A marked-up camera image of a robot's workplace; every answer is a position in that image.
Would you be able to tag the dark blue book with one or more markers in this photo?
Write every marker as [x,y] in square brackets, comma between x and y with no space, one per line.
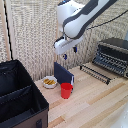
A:
[63,74]

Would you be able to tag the woven folding screen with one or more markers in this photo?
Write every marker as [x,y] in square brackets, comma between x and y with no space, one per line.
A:
[33,33]

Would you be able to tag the black toaster oven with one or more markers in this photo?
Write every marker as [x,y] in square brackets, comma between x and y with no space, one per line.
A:
[113,55]

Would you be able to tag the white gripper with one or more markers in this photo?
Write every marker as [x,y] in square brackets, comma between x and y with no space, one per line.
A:
[63,44]

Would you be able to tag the yellow food pieces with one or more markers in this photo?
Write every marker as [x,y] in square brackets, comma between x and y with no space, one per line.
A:
[49,81]

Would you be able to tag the white bowl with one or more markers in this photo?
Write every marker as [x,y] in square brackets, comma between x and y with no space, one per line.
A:
[49,82]

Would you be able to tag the red plastic cup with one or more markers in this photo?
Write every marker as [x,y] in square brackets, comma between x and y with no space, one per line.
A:
[66,90]

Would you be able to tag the black fabric storage box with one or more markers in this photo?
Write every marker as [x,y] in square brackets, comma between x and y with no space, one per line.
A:
[18,96]

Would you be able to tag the white black Franka robot arm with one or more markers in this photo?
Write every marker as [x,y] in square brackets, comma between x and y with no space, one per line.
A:
[80,15]

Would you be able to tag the black oven tray rack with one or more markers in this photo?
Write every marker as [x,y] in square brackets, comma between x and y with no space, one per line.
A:
[95,74]

